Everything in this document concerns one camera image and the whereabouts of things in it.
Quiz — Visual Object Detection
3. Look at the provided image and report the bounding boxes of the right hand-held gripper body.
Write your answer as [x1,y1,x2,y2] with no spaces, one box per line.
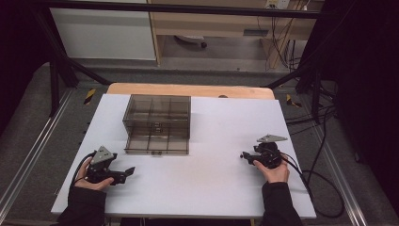
[254,134,289,170]

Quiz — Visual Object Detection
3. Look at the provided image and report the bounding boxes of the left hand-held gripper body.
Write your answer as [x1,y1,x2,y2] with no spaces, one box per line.
[86,145,127,186]

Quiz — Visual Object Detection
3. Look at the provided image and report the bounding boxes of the smoky transparent drawer cabinet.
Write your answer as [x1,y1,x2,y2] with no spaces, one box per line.
[122,93,192,140]

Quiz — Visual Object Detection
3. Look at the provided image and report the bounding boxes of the person's right hand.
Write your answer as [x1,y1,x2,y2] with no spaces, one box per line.
[252,157,291,185]

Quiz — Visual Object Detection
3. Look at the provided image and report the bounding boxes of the person's left hand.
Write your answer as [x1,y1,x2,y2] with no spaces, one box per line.
[74,157,115,191]

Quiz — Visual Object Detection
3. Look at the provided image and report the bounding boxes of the yellow black floor tape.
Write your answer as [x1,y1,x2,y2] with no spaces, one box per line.
[285,93,303,109]
[83,88,97,106]

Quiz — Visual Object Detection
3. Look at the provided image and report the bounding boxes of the black metal stand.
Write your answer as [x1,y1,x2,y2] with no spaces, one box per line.
[263,62,325,124]
[31,8,113,119]

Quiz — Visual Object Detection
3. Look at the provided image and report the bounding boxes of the light wooden table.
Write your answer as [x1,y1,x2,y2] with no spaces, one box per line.
[106,82,276,101]

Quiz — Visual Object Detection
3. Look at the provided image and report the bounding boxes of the black curtain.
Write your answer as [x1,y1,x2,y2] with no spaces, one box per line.
[300,0,399,218]
[0,0,54,137]

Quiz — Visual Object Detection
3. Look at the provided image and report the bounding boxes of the office chair base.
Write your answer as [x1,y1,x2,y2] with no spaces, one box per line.
[173,34,208,49]

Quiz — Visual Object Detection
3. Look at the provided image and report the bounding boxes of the light wooden desk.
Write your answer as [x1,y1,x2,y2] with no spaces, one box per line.
[146,0,325,69]

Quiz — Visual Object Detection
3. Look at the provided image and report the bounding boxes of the white power strip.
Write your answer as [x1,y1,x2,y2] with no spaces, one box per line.
[265,0,292,10]

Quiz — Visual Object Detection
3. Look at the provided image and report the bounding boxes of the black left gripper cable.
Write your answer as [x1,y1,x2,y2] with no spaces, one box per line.
[72,152,96,186]

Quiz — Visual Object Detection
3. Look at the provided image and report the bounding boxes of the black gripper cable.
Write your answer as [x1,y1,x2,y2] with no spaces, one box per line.
[72,152,96,186]
[278,106,346,219]

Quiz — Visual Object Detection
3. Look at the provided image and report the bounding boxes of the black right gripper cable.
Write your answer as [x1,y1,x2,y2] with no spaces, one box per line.
[278,106,346,219]

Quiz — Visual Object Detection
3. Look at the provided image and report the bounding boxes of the black floor cables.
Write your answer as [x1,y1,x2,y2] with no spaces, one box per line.
[284,100,342,135]

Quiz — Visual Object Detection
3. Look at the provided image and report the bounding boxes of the aluminium floor rail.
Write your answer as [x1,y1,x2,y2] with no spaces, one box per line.
[308,121,369,226]
[0,89,75,215]

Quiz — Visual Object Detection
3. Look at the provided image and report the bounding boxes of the hanging desk cables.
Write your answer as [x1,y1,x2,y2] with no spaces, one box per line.
[256,12,310,72]

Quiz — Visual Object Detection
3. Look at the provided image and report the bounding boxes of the black horizontal frame bar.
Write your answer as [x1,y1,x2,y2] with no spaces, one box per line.
[31,0,325,20]

